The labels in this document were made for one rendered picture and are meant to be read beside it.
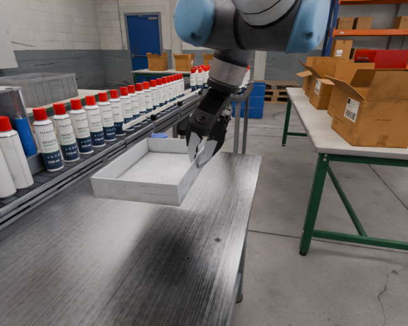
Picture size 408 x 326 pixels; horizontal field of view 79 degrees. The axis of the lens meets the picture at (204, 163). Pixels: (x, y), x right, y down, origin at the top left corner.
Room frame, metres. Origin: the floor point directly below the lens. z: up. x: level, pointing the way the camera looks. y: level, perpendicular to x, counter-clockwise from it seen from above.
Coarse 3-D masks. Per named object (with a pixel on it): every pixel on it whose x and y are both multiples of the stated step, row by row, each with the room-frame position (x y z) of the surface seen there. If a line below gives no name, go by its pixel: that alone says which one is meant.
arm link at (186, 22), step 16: (192, 0) 0.43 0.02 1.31; (208, 0) 0.42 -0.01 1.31; (224, 0) 0.43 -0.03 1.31; (176, 16) 0.45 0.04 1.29; (192, 16) 0.43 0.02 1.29; (208, 16) 0.42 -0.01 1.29; (224, 16) 0.41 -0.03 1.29; (176, 32) 0.45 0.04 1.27; (192, 32) 0.43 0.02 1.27; (208, 32) 0.43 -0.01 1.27; (224, 32) 0.42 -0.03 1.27; (208, 48) 0.48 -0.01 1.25; (224, 48) 0.44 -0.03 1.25
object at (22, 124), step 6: (18, 120) 0.72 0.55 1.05; (24, 120) 0.73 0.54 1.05; (18, 126) 0.72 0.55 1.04; (24, 126) 0.72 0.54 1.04; (18, 132) 0.72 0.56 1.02; (24, 132) 0.72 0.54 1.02; (30, 132) 0.74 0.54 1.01; (24, 138) 0.72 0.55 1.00; (30, 138) 0.73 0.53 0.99; (24, 144) 0.72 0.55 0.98; (30, 144) 0.73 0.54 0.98; (24, 150) 0.72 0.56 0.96; (30, 150) 0.72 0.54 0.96
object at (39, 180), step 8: (112, 144) 0.99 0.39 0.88; (96, 152) 0.90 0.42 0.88; (80, 160) 0.82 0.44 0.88; (64, 168) 0.76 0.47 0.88; (32, 176) 0.70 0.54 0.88; (40, 176) 0.70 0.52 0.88; (48, 176) 0.70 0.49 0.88; (56, 176) 0.70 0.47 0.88; (40, 184) 0.65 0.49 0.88; (24, 192) 0.60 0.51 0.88; (0, 200) 0.56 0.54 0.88; (8, 200) 0.56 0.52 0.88; (0, 208) 0.53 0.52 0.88
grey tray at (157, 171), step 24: (144, 144) 0.71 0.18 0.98; (168, 144) 0.71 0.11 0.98; (120, 168) 0.58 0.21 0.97; (144, 168) 0.61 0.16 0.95; (168, 168) 0.60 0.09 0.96; (192, 168) 0.52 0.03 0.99; (96, 192) 0.47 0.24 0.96; (120, 192) 0.46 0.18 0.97; (144, 192) 0.44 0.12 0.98; (168, 192) 0.43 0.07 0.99
